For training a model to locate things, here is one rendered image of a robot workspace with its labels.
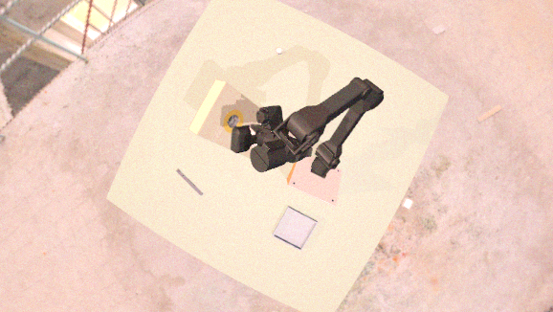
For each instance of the grey thin bar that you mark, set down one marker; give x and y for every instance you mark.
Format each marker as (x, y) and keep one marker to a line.
(188, 181)

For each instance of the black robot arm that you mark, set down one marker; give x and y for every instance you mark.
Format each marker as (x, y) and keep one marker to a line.
(308, 124)

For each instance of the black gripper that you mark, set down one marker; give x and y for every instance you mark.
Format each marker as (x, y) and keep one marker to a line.
(242, 138)

